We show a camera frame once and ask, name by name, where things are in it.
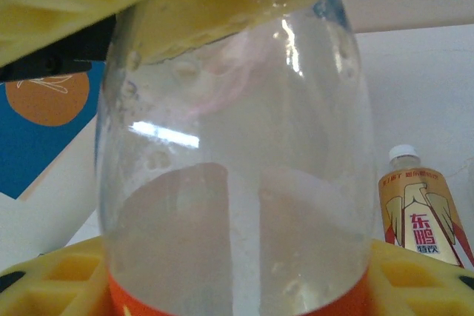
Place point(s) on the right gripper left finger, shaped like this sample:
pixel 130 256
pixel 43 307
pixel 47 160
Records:
pixel 55 286

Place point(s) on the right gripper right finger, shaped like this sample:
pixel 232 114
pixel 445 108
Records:
pixel 418 290

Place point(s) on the gold red label bottle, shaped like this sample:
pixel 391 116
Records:
pixel 418 212

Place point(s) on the stubby orange label bottle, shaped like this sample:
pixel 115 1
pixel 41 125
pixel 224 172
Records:
pixel 237 146

